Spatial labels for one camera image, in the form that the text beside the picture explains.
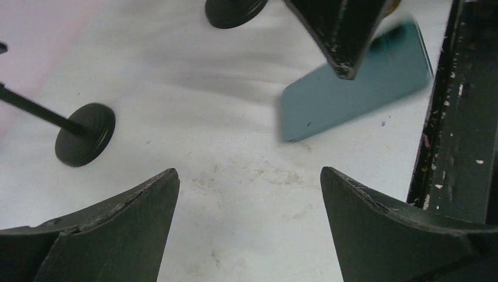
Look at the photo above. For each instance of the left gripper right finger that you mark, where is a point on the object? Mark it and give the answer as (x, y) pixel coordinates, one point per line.
(380, 238)

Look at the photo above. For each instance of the brown base phone stand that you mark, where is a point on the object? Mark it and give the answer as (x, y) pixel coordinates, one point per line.
(393, 5)

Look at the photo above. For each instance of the black front mounting rail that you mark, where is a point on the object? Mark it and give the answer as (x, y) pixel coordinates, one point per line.
(456, 168)

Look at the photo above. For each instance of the teal blue phone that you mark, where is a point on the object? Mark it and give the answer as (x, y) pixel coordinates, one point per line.
(396, 66)

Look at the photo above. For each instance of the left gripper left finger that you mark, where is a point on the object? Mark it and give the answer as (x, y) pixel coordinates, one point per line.
(119, 239)

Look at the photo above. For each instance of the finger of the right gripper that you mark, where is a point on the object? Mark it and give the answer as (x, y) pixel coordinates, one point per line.
(342, 29)

